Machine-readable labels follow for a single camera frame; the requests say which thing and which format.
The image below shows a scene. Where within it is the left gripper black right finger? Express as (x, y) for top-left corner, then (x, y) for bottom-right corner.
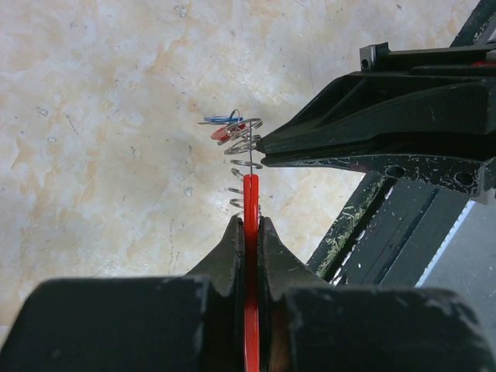
(257, 217), (495, 371)

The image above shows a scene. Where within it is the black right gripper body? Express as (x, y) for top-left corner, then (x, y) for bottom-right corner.
(360, 43), (495, 74)

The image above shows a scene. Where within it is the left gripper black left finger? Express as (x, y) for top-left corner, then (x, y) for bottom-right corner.
(1, 217), (244, 371)

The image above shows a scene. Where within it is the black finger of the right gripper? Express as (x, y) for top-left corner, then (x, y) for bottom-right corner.
(258, 74), (495, 155)
(262, 154), (495, 199)

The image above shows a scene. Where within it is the blue tag with key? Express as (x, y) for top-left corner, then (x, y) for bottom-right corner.
(198, 108), (243, 125)

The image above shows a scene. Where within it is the red tag with key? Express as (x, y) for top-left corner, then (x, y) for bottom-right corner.
(210, 122), (246, 146)

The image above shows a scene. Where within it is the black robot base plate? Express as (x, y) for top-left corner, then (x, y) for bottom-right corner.
(305, 0), (496, 290)

